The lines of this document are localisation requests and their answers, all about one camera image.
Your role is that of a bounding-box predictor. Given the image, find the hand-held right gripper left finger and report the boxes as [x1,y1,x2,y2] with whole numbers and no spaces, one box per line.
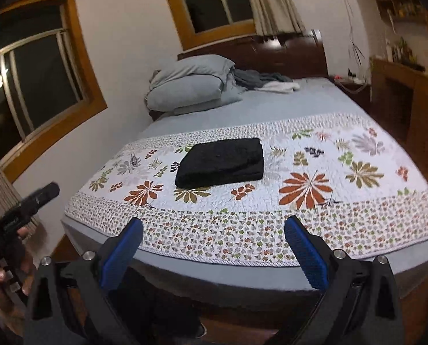
[23,217,144,345]

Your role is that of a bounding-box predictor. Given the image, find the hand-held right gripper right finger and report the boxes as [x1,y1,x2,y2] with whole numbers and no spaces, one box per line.
[268,216,406,345]

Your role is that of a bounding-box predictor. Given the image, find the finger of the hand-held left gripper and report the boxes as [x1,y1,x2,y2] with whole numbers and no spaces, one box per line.
[21,182,61,221]

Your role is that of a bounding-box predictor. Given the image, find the black pants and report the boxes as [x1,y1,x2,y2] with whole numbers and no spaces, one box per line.
[175,137,265,189]

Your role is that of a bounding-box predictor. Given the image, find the person's left hand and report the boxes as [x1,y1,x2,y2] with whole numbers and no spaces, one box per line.
[0,225,39,297]

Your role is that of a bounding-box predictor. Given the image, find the floral quilt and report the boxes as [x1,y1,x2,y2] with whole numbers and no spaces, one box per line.
[64,112,428,267]

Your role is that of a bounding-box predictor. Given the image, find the white cloth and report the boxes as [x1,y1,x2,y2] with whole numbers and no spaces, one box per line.
[253,81,301,93]

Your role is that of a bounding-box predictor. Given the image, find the white power strip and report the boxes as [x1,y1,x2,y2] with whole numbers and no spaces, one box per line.
[334,74,367,84]

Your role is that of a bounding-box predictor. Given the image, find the dark grey cloth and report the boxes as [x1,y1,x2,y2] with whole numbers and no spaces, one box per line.
[233,68,293,90]

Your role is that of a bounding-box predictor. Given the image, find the wooden shelf cabinet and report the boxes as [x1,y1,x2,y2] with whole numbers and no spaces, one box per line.
[368,0,428,159]

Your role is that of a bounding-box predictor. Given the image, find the dark wooden headboard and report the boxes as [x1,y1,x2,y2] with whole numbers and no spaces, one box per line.
[177,33,329,80]

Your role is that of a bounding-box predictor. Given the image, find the row of small bottles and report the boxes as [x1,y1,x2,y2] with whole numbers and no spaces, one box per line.
[385,37,427,72]

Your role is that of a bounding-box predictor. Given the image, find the beige curtain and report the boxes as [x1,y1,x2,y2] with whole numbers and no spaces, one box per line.
[241,0,306,37]

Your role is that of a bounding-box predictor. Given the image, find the wide wooden frame window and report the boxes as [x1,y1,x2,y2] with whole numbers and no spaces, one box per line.
[0,0,109,184]

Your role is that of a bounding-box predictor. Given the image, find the wall cables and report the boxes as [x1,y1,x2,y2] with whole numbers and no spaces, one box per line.
[338,0,366,66]

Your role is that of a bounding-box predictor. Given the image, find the curtained wooden frame window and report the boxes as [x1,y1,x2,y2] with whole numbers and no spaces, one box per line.
[147,0,258,51]

